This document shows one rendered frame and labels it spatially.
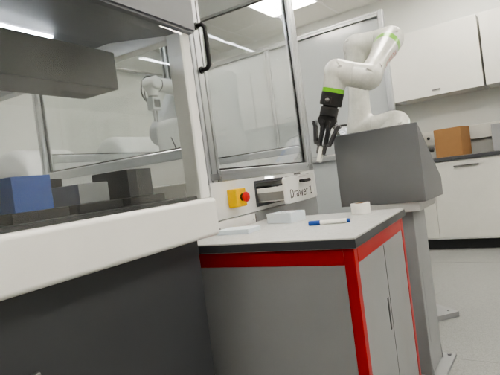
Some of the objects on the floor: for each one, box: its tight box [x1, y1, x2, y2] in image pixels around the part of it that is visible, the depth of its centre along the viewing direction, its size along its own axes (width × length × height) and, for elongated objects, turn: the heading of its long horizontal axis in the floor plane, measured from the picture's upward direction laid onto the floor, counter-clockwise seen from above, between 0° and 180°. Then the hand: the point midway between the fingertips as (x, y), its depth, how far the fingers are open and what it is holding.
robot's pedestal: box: [370, 198, 457, 375], centre depth 206 cm, size 30×30×76 cm
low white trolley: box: [197, 208, 421, 375], centre depth 158 cm, size 58×62×76 cm
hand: (320, 154), depth 194 cm, fingers closed
